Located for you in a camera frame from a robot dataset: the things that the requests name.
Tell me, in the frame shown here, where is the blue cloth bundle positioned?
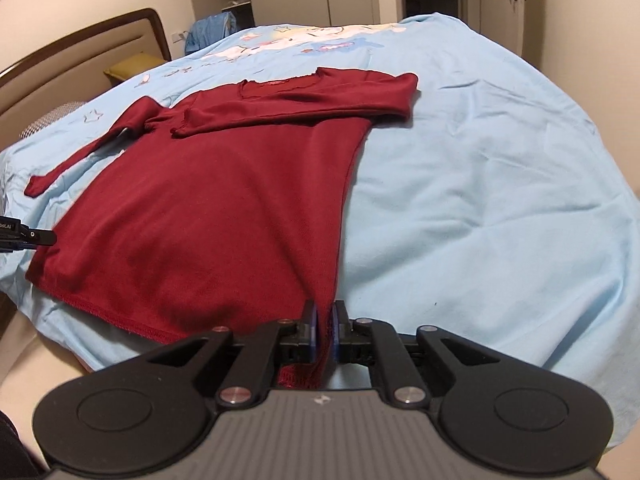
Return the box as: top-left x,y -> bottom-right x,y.
184,11 -> 239,56

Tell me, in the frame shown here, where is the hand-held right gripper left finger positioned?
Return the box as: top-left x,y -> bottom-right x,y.
134,300 -> 322,408

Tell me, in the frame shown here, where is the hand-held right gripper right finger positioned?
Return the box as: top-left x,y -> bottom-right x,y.
329,300 -> 507,408

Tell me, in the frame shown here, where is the brown padded headboard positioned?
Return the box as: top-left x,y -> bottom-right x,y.
0,8 -> 171,151

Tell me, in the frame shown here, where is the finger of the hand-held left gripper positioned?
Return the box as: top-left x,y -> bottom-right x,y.
0,216 -> 57,252

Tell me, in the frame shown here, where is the dark cloth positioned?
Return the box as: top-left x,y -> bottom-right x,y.
0,410 -> 42,480

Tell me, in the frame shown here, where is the dark red long-sleeve shirt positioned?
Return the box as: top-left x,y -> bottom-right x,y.
24,66 -> 420,391

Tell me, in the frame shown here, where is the white room door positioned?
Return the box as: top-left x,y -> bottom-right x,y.
462,0 -> 534,59

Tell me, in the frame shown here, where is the light blue printed bed sheet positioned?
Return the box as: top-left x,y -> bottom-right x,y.
0,12 -> 640,441

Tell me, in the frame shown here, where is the yellow pillow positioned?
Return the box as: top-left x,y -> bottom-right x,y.
104,55 -> 168,84

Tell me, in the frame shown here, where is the grey patterned pillow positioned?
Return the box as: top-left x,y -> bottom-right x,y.
19,101 -> 89,140

